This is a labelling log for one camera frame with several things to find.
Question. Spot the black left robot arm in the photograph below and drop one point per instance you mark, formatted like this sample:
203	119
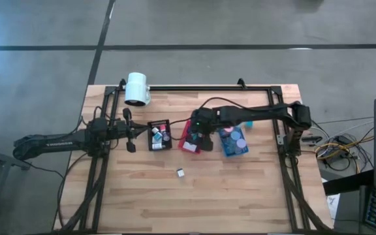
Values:
60	142

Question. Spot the black frame clamp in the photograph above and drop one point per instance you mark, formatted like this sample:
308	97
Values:
122	84
241	83

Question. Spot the small white rectangular item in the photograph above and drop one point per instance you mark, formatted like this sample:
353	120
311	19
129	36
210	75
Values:
157	146

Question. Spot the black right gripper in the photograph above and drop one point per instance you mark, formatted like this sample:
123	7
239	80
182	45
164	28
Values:
206	119

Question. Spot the dark blue rectangular block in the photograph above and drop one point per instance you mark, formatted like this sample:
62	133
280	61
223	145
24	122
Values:
193	135

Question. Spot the small grey blue item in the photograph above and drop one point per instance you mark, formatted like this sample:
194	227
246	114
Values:
166	137

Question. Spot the black plastic basket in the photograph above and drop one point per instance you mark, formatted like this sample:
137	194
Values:
158	122

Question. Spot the black power adapter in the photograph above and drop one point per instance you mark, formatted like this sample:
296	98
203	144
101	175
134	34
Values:
312	139

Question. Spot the white paper sheet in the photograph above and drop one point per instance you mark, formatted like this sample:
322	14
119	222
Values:
333	202

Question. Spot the small white cube charger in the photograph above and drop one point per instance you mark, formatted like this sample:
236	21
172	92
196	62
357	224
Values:
181	172

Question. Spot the blue plastic basket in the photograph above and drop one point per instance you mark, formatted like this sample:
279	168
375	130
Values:
245	150

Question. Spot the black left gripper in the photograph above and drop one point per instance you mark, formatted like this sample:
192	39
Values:
119	130

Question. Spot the white cylindrical lamp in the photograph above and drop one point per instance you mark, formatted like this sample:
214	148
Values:
137	88

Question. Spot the large blue capped hourglass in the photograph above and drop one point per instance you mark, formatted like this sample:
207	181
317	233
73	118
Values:
235	134

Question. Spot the red plastic basket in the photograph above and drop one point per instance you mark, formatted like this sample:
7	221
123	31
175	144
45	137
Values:
184	130

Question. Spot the purple capped hourglass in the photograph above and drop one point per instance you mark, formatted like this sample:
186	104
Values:
241	143

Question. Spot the small white cylinder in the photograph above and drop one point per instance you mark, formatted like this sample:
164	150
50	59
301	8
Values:
155	130

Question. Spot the grey metal base bracket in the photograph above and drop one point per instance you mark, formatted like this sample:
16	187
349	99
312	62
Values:
280	140

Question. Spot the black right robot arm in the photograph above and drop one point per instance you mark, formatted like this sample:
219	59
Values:
256	112

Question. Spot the pink capped hourglass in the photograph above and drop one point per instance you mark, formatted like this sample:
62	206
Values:
228	129

